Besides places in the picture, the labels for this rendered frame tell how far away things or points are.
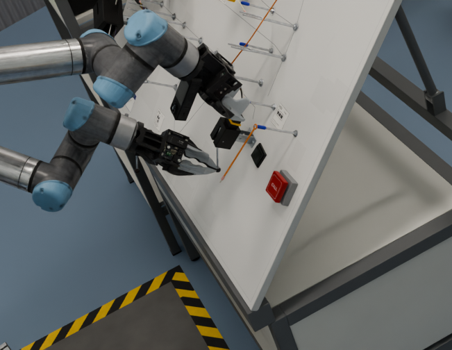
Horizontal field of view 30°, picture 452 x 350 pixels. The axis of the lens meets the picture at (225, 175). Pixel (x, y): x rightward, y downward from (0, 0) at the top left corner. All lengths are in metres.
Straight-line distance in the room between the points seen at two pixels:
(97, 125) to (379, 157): 0.78
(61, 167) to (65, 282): 1.64
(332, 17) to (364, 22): 0.11
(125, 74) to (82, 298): 1.83
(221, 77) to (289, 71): 0.18
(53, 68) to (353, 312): 0.89
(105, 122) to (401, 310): 0.85
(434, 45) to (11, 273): 2.13
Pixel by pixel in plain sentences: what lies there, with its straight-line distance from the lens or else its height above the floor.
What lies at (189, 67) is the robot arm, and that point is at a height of 1.38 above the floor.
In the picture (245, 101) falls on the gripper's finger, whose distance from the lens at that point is 1.83.
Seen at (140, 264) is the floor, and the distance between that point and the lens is 3.39.
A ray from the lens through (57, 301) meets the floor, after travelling 3.44.
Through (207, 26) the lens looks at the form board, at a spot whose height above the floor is 1.19.
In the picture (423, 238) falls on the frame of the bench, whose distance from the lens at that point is 2.03.
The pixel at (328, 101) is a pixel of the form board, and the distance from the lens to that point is 1.74.
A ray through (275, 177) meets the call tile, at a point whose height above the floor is 1.12.
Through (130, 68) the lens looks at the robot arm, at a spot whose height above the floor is 1.44.
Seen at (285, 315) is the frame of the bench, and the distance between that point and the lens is 1.95.
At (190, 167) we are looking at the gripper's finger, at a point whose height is 1.09.
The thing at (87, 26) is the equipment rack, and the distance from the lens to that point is 2.78.
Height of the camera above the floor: 2.27
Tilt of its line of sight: 39 degrees down
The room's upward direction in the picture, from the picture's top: 21 degrees counter-clockwise
